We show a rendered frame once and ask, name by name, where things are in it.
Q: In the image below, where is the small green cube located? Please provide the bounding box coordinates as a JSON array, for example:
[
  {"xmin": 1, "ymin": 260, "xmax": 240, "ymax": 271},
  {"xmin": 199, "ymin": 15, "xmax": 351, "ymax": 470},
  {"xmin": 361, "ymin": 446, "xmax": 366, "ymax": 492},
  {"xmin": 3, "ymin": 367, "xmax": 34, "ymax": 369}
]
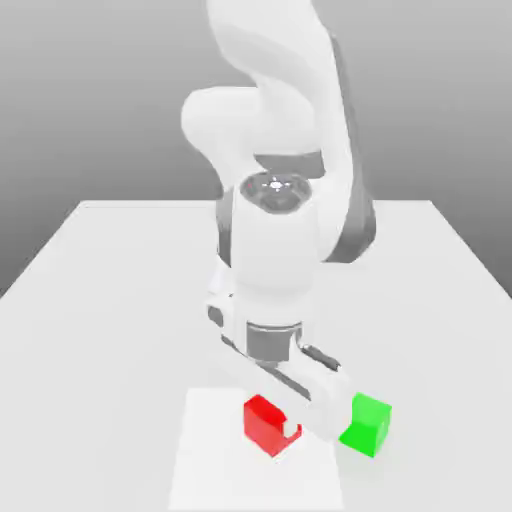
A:
[{"xmin": 337, "ymin": 391, "xmax": 393, "ymax": 458}]

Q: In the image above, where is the small red cube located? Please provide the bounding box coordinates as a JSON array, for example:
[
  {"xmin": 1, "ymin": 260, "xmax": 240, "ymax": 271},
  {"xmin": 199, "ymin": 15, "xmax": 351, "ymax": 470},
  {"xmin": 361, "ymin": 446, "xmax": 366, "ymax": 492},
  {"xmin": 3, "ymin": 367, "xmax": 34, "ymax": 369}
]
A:
[{"xmin": 242, "ymin": 393, "xmax": 304, "ymax": 458}]

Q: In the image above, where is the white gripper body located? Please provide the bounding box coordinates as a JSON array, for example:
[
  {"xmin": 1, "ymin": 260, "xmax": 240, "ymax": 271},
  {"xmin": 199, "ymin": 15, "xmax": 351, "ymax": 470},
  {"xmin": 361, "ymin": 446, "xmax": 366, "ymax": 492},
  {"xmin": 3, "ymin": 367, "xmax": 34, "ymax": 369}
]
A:
[{"xmin": 244, "ymin": 348, "xmax": 355, "ymax": 443}]

